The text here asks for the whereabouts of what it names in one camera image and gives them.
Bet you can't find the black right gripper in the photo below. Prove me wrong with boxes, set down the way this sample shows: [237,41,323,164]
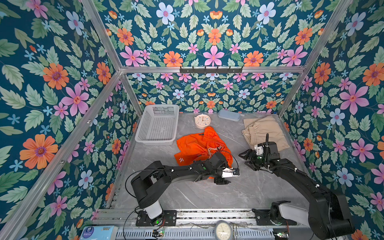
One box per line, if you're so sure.
[238,148,270,170]

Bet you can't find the orange shorts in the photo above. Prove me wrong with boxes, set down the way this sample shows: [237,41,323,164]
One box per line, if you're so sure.
[174,127,234,168]

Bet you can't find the beige drawstring shorts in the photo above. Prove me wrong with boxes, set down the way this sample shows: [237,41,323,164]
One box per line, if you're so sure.
[242,116,290,152]

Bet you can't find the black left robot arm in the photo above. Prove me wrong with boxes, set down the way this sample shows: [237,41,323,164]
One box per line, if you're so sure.
[131,153,240,226]

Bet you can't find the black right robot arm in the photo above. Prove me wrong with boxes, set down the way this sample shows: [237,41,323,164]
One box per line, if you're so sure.
[239,141,355,240]

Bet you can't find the grey-blue pencil case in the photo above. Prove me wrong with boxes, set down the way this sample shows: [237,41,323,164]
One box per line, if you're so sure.
[218,109,241,122]

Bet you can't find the pink round alarm clock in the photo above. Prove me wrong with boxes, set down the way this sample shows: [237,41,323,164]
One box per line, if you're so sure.
[195,114,212,130]

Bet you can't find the beige round front clock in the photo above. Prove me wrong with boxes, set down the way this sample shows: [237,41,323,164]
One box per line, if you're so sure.
[214,220,234,240]

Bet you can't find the white plastic laundry basket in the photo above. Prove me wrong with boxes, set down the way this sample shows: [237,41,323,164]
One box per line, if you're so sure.
[135,105,180,146]

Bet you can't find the blue tissue pack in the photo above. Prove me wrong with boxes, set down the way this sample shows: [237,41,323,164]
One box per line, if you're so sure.
[80,226,119,240]

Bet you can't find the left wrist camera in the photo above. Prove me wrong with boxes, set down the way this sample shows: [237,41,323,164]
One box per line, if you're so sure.
[222,168,240,179]

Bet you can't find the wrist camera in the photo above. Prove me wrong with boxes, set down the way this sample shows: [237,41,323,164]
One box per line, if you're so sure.
[254,144,264,156]
[222,168,240,179]

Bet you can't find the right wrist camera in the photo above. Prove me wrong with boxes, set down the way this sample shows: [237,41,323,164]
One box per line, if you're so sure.
[254,144,264,156]

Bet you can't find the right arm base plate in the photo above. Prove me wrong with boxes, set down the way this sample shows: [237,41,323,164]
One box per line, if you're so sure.
[252,209,298,226]

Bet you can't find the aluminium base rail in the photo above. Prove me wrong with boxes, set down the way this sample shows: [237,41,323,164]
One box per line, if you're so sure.
[89,208,346,240]

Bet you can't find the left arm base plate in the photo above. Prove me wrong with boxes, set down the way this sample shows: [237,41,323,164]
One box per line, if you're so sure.
[136,210,178,227]

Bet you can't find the black wall hook rail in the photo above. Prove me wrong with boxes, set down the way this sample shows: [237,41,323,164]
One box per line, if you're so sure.
[179,66,243,75]

